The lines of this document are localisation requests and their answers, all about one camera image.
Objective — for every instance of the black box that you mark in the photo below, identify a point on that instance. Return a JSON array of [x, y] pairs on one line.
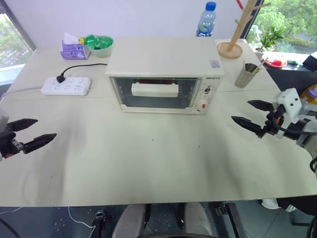
[[311, 60]]

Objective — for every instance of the white toaster oven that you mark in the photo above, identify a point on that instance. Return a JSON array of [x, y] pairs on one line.
[[161, 54]]

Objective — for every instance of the pale green bowl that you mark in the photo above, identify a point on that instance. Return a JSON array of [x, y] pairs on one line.
[[102, 52]]

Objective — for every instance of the clear water bottle blue cap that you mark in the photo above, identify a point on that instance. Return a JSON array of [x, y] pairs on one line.
[[206, 21]]

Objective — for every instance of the wooden chopsticks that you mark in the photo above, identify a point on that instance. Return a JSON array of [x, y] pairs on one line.
[[260, 66]]

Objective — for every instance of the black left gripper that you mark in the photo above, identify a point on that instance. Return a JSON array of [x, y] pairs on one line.
[[7, 142]]

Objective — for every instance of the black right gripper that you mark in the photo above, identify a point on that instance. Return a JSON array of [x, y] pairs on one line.
[[272, 122]]

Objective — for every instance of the white power strip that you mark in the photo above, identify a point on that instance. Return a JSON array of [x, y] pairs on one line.
[[66, 85]]

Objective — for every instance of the steel cup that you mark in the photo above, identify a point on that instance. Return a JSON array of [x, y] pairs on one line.
[[244, 77]]

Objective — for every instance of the purple tissue pack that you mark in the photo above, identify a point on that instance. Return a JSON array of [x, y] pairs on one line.
[[73, 50]]

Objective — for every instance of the red plate with toys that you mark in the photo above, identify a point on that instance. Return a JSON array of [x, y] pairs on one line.
[[276, 62]]

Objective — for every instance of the yellow and purple toy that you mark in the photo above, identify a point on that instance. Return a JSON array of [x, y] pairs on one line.
[[311, 94]]

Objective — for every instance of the potted green plant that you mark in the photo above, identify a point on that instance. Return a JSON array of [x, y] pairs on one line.
[[270, 37]]

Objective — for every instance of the white sneaker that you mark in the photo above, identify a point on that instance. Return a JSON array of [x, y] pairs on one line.
[[270, 203]]

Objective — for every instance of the grey rounded robot leg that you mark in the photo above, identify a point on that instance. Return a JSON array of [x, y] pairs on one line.
[[130, 220], [198, 219]]

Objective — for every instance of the black table leg frame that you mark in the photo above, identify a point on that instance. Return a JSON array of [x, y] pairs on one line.
[[232, 219]]

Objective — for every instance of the wooden mug tree stand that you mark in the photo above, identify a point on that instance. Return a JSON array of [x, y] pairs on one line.
[[234, 41]]

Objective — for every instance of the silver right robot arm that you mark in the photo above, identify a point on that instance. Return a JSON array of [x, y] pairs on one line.
[[305, 135]]

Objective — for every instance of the green plastic bottle yellow cap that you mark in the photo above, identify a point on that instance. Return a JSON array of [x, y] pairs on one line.
[[99, 41]]

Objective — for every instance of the sticker label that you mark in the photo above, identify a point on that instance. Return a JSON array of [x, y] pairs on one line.
[[215, 63]]

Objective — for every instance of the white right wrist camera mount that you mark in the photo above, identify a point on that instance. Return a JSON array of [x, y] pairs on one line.
[[289, 101]]

